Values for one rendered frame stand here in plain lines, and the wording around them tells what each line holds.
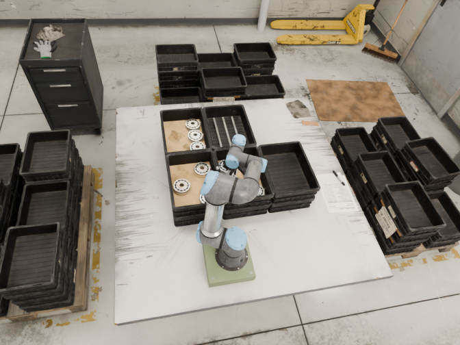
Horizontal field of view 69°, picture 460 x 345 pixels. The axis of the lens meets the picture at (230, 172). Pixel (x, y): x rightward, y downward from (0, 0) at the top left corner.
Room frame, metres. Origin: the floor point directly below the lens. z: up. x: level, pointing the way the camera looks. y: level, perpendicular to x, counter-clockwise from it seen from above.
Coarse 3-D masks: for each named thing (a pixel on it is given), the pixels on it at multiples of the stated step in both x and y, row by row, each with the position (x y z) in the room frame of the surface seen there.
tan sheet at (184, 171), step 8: (176, 168) 1.27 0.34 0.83; (184, 168) 1.28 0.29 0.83; (192, 168) 1.29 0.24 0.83; (176, 176) 1.21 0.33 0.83; (184, 176) 1.22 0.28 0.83; (192, 176) 1.23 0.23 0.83; (192, 184) 1.17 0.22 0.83; (200, 184) 1.18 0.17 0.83; (192, 192) 1.11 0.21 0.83; (176, 200) 1.04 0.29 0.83; (184, 200) 1.04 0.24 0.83; (192, 200) 1.05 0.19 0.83
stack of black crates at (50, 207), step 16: (32, 192) 1.16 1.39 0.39; (48, 192) 1.19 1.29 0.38; (64, 192) 1.21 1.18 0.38; (32, 208) 1.05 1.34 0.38; (48, 208) 1.07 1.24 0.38; (64, 208) 1.04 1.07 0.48; (80, 208) 1.22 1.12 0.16; (16, 224) 0.87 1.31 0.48; (32, 224) 0.93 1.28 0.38; (64, 224) 0.92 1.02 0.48
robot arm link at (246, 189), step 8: (248, 160) 1.14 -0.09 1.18; (256, 160) 1.13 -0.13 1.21; (264, 160) 1.15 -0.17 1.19; (248, 168) 1.03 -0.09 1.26; (256, 168) 1.03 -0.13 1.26; (264, 168) 1.11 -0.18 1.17; (248, 176) 0.93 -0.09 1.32; (256, 176) 0.95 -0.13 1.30; (240, 184) 0.82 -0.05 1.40; (248, 184) 0.84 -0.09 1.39; (256, 184) 0.87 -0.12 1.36; (240, 192) 0.79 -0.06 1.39; (248, 192) 0.80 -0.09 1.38; (256, 192) 0.83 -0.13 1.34; (232, 200) 0.77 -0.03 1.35; (240, 200) 0.77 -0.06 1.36; (248, 200) 0.79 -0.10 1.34
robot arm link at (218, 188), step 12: (204, 180) 0.82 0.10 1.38; (216, 180) 0.82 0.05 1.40; (228, 180) 0.83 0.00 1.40; (204, 192) 0.78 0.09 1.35; (216, 192) 0.78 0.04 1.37; (228, 192) 0.78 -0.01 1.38; (216, 204) 0.77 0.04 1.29; (216, 216) 0.78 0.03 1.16; (204, 228) 0.79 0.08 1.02; (216, 228) 0.78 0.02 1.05; (204, 240) 0.75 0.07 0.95; (216, 240) 0.76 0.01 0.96
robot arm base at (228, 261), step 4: (220, 252) 0.77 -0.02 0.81; (224, 252) 0.75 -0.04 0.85; (244, 252) 0.80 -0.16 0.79; (220, 256) 0.75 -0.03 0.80; (224, 256) 0.74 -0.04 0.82; (228, 256) 0.73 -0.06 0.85; (240, 256) 0.75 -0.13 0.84; (244, 256) 0.77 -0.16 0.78; (220, 260) 0.73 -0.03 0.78; (224, 260) 0.73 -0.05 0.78; (228, 260) 0.72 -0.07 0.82; (232, 260) 0.72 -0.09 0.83; (236, 260) 0.73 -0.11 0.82; (240, 260) 0.75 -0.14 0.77; (224, 264) 0.71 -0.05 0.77; (228, 264) 0.71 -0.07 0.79; (232, 264) 0.71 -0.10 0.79; (236, 264) 0.72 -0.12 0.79; (240, 264) 0.73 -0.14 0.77
